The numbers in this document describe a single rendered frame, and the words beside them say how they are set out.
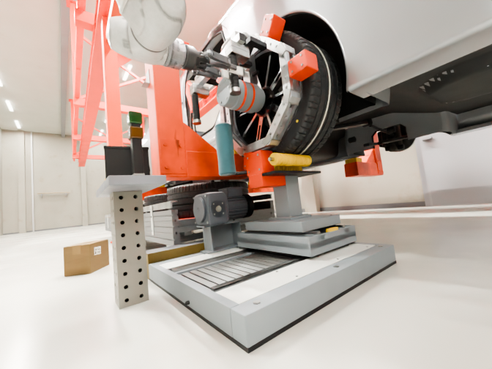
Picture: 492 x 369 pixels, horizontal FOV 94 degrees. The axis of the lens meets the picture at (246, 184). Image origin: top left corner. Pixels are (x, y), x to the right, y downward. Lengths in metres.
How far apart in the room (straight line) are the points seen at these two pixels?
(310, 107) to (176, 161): 0.79
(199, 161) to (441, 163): 3.76
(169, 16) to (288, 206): 0.89
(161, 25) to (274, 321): 0.74
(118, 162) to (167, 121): 0.62
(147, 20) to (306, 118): 0.67
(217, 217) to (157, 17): 0.88
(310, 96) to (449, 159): 3.59
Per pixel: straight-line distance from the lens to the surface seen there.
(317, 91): 1.07
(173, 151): 1.39
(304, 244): 0.98
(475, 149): 4.44
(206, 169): 1.46
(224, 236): 1.44
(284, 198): 1.19
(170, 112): 1.47
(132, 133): 0.83
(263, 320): 0.62
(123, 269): 0.99
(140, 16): 0.68
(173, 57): 0.84
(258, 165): 1.09
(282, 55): 1.11
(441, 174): 4.47
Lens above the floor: 0.32
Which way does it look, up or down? 5 degrees up
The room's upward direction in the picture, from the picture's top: 6 degrees counter-clockwise
